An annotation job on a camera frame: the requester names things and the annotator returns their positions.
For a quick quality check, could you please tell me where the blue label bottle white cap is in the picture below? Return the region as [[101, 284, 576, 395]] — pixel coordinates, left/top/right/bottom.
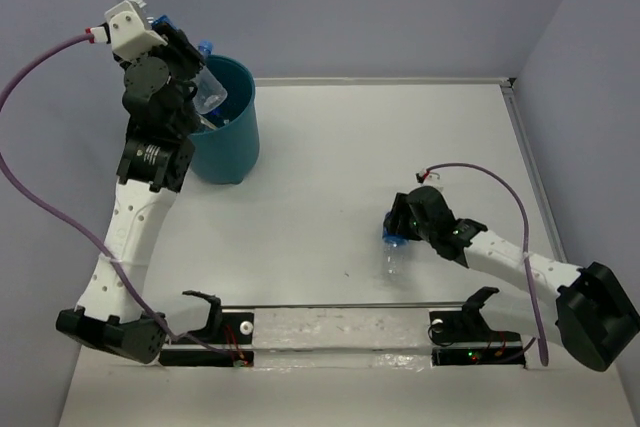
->
[[382, 214, 412, 288]]

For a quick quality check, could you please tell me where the large clear ribbed bottle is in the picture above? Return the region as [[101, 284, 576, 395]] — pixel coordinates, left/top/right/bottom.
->
[[199, 115, 230, 132]]

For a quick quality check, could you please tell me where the Pepsi label small bottle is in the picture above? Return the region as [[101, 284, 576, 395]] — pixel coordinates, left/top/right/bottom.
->
[[149, 15, 177, 35]]

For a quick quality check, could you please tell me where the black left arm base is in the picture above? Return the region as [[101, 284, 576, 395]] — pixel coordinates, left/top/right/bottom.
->
[[157, 290, 255, 368]]

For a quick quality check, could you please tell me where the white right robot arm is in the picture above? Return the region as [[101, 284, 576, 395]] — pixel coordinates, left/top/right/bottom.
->
[[383, 187, 639, 372]]

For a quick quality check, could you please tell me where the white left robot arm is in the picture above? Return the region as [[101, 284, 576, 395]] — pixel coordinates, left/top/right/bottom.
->
[[56, 21, 204, 364]]

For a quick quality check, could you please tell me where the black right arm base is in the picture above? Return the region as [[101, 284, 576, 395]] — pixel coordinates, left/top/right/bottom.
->
[[427, 287, 533, 367]]

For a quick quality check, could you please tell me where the teal plastic bin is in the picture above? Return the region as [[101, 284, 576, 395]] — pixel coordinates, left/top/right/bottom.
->
[[190, 55, 260, 185]]

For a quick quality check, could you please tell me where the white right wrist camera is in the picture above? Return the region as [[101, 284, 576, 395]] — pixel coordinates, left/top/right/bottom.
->
[[415, 169, 444, 192]]

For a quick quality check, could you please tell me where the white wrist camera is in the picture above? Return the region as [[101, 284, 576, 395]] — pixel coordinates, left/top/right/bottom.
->
[[85, 0, 168, 62], [415, 169, 444, 192]]

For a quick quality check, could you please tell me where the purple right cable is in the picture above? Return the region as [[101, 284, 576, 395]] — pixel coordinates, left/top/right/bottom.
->
[[424, 162, 550, 367]]

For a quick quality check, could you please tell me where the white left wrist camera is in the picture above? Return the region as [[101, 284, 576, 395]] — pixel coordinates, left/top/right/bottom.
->
[[85, 0, 168, 62]]

